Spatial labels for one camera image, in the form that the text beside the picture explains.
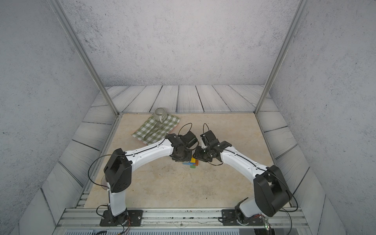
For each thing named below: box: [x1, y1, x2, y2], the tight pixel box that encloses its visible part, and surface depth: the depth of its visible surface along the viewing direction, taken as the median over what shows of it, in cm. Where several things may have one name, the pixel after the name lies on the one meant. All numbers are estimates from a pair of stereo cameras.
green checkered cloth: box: [131, 114, 181, 146], surface depth 111 cm
